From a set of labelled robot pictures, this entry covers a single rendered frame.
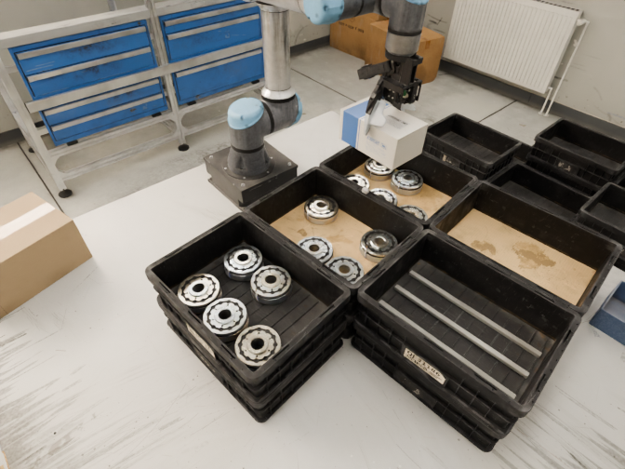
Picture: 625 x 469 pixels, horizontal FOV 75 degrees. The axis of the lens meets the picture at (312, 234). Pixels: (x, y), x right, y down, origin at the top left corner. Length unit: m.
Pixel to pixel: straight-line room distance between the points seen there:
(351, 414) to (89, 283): 0.84
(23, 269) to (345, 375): 0.91
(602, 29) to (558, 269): 2.81
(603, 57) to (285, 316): 3.36
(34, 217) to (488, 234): 1.33
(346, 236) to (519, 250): 0.49
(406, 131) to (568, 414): 0.77
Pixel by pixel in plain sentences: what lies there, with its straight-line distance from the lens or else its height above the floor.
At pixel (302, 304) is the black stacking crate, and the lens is 1.04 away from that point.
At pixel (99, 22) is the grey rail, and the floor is 0.92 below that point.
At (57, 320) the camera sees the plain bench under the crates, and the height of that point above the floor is 0.70.
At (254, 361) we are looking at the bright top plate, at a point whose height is 0.86.
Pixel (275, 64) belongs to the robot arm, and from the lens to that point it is 1.40.
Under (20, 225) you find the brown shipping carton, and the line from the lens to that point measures 1.42.
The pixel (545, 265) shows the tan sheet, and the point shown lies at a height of 0.83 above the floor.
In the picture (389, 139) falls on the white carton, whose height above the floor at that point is 1.13.
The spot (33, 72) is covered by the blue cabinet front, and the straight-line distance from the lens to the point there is 2.73.
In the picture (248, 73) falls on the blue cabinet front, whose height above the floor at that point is 0.39.
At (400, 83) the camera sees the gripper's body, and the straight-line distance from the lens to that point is 1.04.
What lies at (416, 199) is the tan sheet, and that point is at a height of 0.83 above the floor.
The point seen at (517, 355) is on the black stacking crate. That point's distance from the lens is 1.08.
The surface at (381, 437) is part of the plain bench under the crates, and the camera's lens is 1.04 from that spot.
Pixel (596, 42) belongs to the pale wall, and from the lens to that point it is 3.93.
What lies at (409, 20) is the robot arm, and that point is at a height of 1.39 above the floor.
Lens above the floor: 1.67
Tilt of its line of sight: 45 degrees down
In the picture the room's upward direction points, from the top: 1 degrees clockwise
